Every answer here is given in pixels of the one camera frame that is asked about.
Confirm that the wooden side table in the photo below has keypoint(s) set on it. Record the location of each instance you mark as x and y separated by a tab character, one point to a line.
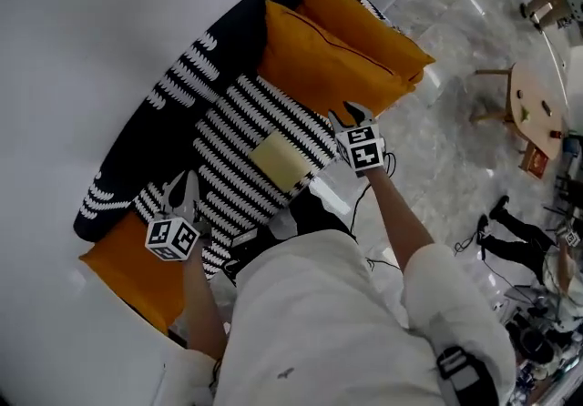
537	90

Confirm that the small red bottle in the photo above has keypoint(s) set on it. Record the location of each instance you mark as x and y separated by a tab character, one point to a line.
555	134

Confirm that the pale yellow rectangular pad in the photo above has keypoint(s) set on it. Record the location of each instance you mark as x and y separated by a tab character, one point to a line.
280	160

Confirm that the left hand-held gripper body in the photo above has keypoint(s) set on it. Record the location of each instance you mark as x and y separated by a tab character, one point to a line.
173	238

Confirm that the person's right forearm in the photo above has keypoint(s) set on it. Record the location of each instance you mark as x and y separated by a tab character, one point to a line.
396	217

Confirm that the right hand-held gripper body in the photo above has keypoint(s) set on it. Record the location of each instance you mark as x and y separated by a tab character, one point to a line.
362	149

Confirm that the small green item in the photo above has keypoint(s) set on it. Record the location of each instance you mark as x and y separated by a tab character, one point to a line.
524	114

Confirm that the red box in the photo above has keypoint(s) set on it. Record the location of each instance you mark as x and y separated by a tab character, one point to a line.
535	162

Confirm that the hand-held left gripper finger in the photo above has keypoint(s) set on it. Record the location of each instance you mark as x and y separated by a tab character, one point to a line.
193	195
169	195

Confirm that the person's left forearm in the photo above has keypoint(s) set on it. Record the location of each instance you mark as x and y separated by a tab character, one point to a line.
202	304

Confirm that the dark equipment pile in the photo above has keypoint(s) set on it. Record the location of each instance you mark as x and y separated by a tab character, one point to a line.
537	345

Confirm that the person's black trousers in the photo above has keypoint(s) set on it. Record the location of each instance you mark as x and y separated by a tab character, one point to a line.
309	217

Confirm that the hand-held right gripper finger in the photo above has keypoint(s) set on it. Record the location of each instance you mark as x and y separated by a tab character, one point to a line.
338	124
362	115

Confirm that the black white patterned sofa cover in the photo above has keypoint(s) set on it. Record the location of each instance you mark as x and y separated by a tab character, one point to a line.
237	135

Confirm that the small dark item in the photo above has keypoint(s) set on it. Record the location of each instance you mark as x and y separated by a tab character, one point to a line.
546	109

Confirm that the black waist device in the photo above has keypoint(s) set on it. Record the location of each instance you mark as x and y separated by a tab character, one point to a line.
245	239

